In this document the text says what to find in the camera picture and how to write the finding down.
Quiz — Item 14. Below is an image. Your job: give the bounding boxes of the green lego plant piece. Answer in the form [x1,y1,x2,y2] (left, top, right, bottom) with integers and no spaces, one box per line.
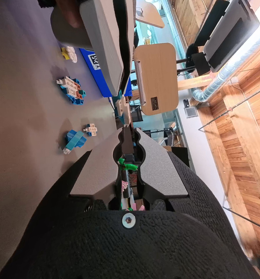
[117,157,139,171]

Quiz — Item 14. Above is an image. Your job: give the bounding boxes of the blue lego brick assembly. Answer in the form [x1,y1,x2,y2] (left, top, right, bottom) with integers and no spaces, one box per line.
[63,130,87,155]

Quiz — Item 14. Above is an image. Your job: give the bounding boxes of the silver ribbed air duct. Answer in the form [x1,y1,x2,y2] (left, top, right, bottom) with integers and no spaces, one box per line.
[191,28,260,103]
[160,0,194,79]

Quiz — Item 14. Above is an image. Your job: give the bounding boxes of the small white blue lego assembly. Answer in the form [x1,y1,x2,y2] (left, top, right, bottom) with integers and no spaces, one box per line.
[83,124,98,137]

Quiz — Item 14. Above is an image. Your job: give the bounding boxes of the large white brown lego assembly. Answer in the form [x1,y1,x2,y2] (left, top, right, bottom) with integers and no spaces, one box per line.
[56,76,87,105]

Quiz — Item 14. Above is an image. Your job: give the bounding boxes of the person's left hand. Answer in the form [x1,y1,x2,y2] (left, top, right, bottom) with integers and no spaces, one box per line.
[55,0,86,29]

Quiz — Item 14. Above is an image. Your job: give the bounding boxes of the white round lego piece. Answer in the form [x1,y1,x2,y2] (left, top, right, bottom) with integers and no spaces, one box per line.
[61,46,78,64]

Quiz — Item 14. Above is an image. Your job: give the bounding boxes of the light wooden rounded tabletop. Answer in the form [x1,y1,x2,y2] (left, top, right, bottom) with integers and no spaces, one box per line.
[133,43,179,116]
[135,0,165,29]

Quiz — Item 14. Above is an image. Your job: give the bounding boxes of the metal tie rod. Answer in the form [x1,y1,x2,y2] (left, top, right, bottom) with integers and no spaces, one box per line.
[199,84,260,131]

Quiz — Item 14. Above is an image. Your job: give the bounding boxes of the grey vent grille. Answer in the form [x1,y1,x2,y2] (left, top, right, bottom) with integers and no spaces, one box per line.
[184,106,198,119]

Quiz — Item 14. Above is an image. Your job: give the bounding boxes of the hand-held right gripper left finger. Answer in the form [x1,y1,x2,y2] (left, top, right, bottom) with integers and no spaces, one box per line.
[70,127,124,210]

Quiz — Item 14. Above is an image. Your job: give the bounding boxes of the black round fixture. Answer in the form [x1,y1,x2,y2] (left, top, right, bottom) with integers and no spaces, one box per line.
[185,43,211,75]

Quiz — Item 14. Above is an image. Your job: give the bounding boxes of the white teal lego piece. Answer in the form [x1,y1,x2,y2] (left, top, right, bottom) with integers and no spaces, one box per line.
[114,90,132,128]

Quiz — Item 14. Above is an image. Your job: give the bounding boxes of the blue plastic bin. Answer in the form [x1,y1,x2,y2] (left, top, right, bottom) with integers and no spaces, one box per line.
[79,48,133,98]

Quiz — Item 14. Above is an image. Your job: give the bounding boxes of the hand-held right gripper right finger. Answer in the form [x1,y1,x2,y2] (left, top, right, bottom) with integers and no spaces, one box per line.
[133,127,189,210]

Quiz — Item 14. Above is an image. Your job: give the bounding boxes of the grey ceiling unit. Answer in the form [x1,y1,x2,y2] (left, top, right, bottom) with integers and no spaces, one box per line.
[193,0,260,73]

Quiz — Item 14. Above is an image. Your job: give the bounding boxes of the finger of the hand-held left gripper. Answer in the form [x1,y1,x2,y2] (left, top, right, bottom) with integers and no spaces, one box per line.
[121,0,137,90]
[79,0,131,97]

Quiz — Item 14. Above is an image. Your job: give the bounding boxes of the black monitor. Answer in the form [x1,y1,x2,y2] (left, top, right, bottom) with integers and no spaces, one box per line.
[130,105,143,122]

